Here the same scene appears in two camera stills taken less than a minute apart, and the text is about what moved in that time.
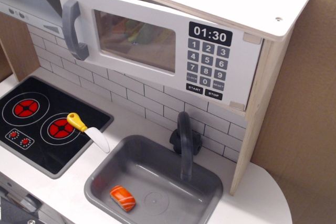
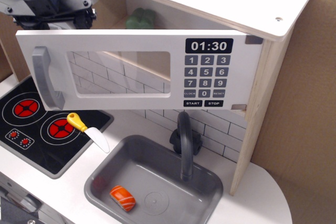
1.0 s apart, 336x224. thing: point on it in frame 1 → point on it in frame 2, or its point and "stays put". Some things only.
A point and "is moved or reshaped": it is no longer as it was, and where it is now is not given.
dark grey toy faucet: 186,142 stays put
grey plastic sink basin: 139,179 stays put
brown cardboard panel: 296,143 stays put
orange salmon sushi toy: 123,198 stays put
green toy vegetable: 141,33 → 140,19
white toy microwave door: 161,42 is moved or reshaped
